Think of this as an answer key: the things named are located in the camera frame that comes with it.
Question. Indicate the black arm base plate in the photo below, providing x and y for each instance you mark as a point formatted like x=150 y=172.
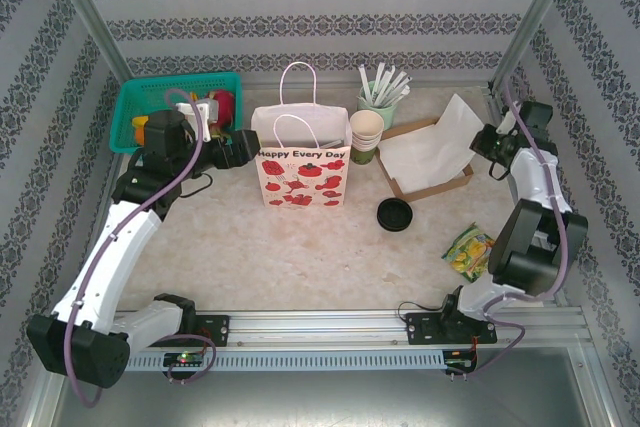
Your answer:
x=417 y=329
x=217 y=332

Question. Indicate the stack of white napkins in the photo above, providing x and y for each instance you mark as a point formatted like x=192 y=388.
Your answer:
x=415 y=157

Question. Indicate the teal plastic basket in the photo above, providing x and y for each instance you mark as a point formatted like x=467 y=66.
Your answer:
x=150 y=89

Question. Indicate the strawberry print paper gift bag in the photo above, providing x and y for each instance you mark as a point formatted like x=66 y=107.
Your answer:
x=300 y=182

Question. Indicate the yellow green candy bag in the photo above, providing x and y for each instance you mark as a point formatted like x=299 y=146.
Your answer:
x=467 y=252

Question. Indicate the aluminium frame post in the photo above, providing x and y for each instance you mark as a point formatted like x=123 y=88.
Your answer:
x=87 y=17
x=534 y=17

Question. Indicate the white wrapped straw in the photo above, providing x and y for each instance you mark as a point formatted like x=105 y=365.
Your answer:
x=404 y=97
x=397 y=88
x=364 y=82
x=381 y=77
x=402 y=91
x=390 y=84

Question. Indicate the yellow banana bunch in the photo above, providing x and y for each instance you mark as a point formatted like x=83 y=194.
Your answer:
x=140 y=123

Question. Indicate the brown cardboard napkin tray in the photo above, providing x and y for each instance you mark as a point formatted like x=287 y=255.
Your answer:
x=425 y=192

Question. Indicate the orange toy fruit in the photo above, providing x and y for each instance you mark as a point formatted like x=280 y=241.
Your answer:
x=140 y=136

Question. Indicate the white paper napkin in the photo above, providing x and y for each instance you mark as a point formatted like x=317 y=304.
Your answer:
x=460 y=117

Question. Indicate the stack of paper cups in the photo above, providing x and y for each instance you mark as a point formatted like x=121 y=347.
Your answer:
x=366 y=124

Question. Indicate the small circuit board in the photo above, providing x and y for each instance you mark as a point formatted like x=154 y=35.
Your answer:
x=182 y=359
x=460 y=363

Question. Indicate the pale green straw holder cup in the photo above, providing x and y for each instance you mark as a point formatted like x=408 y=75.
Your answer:
x=385 y=117

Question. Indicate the aluminium mounting rail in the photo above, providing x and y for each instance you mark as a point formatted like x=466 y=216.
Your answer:
x=320 y=329

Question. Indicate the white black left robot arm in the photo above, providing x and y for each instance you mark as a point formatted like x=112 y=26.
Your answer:
x=115 y=257

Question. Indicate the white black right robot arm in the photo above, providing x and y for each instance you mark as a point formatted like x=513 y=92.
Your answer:
x=540 y=182

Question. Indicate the stack of black lids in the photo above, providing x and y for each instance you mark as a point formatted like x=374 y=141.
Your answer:
x=395 y=214

